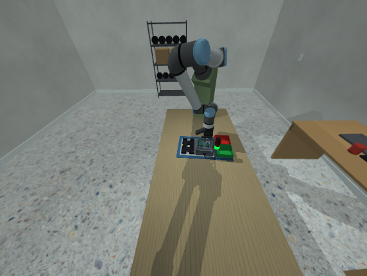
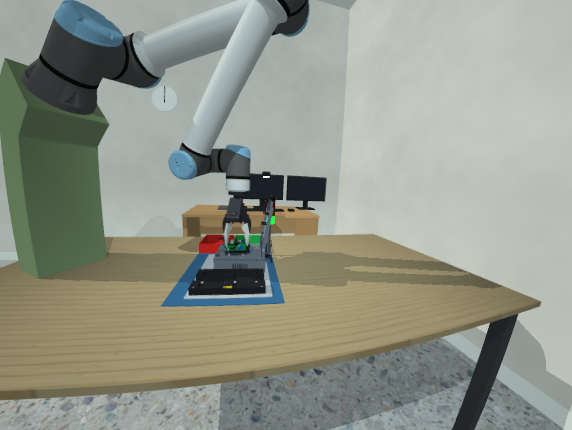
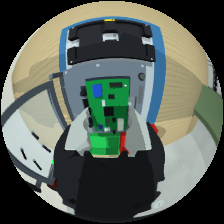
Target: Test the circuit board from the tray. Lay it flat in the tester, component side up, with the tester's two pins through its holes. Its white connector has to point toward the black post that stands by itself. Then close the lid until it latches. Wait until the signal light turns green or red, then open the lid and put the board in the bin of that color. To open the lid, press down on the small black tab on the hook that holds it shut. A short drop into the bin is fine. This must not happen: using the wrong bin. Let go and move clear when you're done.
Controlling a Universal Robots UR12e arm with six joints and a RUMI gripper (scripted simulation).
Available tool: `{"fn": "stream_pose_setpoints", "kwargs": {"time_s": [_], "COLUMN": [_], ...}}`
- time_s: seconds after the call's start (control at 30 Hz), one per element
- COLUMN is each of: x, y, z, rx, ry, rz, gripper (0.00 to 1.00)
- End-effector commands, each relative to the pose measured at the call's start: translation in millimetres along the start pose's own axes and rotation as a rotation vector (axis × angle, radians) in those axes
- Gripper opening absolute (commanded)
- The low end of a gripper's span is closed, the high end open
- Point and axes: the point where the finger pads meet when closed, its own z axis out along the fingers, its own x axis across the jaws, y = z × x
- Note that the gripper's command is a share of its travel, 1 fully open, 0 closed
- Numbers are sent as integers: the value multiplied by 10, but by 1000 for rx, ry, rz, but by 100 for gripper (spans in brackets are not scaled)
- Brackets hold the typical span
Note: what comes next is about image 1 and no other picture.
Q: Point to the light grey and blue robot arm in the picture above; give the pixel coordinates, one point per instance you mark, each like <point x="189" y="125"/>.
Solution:
<point x="190" y="54"/>

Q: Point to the green bin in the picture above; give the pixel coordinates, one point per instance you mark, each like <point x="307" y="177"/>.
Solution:
<point x="225" y="150"/>

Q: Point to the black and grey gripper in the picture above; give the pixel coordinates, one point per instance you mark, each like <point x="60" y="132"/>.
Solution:
<point x="209" y="132"/>

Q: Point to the red bin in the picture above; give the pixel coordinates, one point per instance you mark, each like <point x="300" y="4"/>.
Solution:
<point x="224" y="139"/>

